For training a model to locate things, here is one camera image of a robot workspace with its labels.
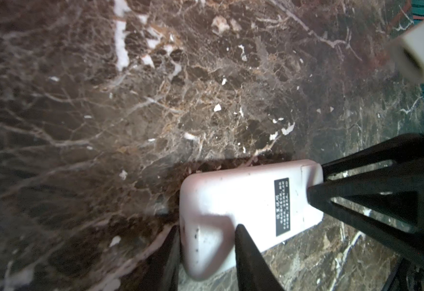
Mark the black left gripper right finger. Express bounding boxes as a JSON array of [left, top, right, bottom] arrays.
[[235, 224, 283, 291]]

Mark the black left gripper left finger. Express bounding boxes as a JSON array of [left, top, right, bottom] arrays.
[[131, 226, 180, 291]]

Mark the white remote control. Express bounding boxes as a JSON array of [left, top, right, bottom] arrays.
[[179, 160, 324, 281]]

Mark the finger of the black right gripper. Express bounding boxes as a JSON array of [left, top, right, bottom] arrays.
[[307, 173, 424, 269], [322, 133, 424, 180]]

